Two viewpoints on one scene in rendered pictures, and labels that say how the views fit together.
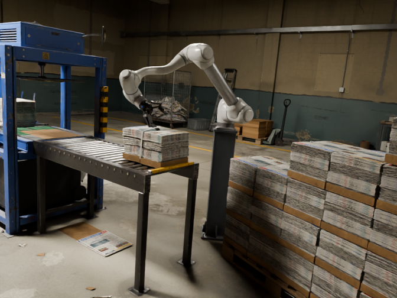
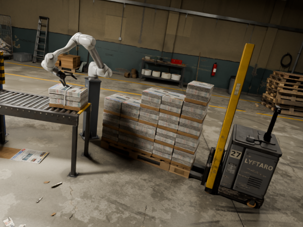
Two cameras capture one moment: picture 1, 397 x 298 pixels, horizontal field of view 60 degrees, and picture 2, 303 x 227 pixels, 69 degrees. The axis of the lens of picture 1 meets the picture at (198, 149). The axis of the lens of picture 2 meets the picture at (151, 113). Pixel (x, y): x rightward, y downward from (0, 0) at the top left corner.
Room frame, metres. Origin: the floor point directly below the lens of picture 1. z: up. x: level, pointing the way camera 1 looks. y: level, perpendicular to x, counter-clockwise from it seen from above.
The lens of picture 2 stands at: (-0.28, 1.03, 1.76)
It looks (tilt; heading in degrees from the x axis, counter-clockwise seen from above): 19 degrees down; 323
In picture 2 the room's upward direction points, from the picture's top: 9 degrees clockwise
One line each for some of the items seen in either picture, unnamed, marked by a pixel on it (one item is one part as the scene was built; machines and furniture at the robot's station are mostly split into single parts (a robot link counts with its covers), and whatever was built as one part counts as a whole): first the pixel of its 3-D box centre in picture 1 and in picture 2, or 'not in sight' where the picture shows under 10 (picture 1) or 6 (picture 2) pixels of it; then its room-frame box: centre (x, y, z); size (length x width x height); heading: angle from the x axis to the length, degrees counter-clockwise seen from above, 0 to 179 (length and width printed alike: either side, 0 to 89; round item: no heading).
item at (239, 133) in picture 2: not in sight; (246, 163); (0.96, -1.59, 0.40); 0.69 x 0.55 x 0.80; 124
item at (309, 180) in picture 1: (324, 176); (154, 104); (2.12, -0.81, 0.86); 0.38 x 0.29 x 0.04; 123
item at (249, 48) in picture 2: not in sight; (227, 123); (1.08, -1.11, 0.97); 0.09 x 0.09 x 1.75; 34
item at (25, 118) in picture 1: (13, 112); not in sight; (3.58, 1.97, 0.93); 0.38 x 0.30 x 0.26; 54
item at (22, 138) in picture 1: (42, 137); not in sight; (3.24, 1.51, 0.75); 0.70 x 0.65 x 0.10; 54
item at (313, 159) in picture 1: (326, 162); (155, 98); (2.11, -0.82, 0.95); 0.38 x 0.29 x 0.23; 123
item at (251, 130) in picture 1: (248, 129); (64, 61); (9.11, -1.28, 0.28); 1.20 x 0.83 x 0.57; 54
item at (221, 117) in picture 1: (227, 110); (94, 69); (3.01, -0.23, 1.17); 0.18 x 0.16 x 0.22; 32
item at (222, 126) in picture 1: (223, 125); (91, 77); (3.02, -0.20, 1.03); 0.22 x 0.18 x 0.06; 90
